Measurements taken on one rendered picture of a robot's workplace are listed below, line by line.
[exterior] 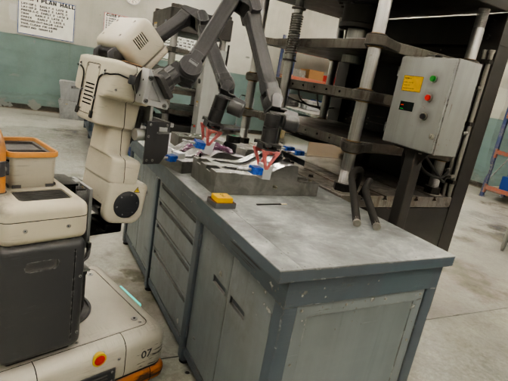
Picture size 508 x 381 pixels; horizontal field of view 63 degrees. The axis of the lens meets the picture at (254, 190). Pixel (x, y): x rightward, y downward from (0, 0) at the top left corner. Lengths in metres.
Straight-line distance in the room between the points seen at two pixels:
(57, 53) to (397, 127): 7.48
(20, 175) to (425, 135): 1.56
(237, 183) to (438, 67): 0.98
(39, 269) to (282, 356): 0.76
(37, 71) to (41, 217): 7.58
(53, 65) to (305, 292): 8.01
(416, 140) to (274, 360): 1.17
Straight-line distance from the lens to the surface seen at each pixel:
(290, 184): 1.78
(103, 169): 1.61
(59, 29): 8.81
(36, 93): 8.87
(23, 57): 8.84
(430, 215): 2.60
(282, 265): 1.11
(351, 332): 1.42
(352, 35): 2.75
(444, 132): 1.95
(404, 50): 2.30
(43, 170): 1.47
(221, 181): 1.61
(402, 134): 2.04
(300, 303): 1.20
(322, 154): 2.53
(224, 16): 1.63
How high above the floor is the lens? 1.25
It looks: 15 degrees down
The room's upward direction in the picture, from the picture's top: 10 degrees clockwise
